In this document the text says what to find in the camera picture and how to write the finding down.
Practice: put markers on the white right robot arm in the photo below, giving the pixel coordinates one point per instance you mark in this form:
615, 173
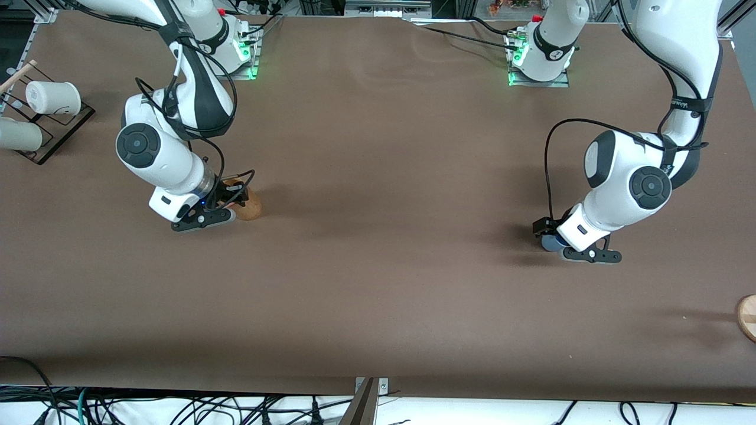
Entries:
159, 159

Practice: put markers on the white cup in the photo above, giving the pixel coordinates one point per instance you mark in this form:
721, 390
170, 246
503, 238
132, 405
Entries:
53, 97
20, 134

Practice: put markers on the black cup rack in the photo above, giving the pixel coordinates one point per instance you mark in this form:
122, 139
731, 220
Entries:
41, 150

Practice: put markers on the bamboo chopstick holder cup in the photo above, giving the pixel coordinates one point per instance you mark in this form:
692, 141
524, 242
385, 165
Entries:
253, 206

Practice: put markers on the aluminium frame profile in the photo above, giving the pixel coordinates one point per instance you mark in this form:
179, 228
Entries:
47, 13
732, 20

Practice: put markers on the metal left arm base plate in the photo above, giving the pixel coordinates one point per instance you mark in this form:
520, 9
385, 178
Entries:
561, 84

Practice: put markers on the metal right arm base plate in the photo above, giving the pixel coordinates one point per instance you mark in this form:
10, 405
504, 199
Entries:
252, 66

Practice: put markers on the round wooden disc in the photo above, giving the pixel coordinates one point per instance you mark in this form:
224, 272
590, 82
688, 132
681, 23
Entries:
748, 319

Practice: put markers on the small metal table bracket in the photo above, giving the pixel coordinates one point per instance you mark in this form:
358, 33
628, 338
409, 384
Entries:
383, 386

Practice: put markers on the blue cup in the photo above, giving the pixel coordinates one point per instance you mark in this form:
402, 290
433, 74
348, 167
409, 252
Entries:
552, 244

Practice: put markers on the wooden rack stick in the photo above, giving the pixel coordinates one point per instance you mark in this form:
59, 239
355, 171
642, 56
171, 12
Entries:
20, 74

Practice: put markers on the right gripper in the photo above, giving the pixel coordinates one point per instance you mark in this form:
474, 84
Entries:
223, 192

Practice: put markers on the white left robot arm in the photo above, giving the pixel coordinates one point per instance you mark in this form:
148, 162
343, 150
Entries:
620, 171

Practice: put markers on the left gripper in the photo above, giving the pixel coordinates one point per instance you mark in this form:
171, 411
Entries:
544, 226

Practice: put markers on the grey metal beam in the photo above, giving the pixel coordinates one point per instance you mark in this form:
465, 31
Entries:
361, 410

